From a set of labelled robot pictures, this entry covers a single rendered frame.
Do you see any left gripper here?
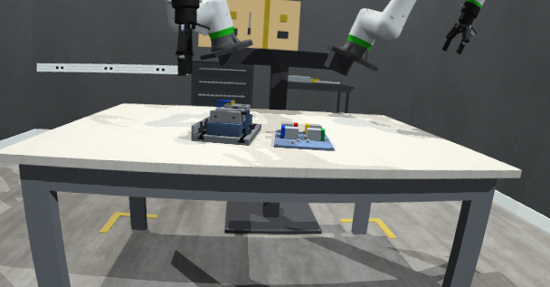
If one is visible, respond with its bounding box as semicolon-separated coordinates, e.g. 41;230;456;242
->
442;12;475;54

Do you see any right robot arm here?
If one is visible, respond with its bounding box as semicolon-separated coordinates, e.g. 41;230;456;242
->
165;0;240;52

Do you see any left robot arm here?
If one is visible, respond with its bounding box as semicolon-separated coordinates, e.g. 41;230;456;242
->
339;0;485;62

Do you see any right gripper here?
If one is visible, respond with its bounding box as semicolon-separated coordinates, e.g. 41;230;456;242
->
175;7;197;76

